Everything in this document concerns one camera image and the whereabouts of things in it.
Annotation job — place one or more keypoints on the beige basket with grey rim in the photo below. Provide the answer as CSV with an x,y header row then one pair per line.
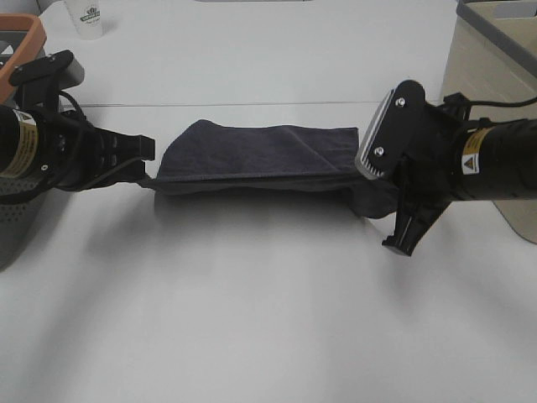
x,y
492,61

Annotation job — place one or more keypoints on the grey camera on right gripper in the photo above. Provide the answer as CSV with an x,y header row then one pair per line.
x,y
391,130

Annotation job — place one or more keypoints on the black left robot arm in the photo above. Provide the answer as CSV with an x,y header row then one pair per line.
x,y
41,151

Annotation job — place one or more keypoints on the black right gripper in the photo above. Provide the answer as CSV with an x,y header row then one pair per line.
x,y
428,174

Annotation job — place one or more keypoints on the grey camera on left gripper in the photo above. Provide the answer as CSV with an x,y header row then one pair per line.
x,y
51,73

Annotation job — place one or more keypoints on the white paper cup green logo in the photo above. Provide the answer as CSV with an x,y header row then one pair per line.
x,y
86,18

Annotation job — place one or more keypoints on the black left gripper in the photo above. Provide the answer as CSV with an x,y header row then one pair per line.
x,y
89,157

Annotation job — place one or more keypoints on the grey camera on gripper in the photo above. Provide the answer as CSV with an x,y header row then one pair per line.
x,y
391,130
51,73

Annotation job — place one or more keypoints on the grey perforated basket orange rim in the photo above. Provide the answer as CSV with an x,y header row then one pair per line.
x,y
22,40

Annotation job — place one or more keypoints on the dark grey towel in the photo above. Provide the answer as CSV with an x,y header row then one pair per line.
x,y
208,157

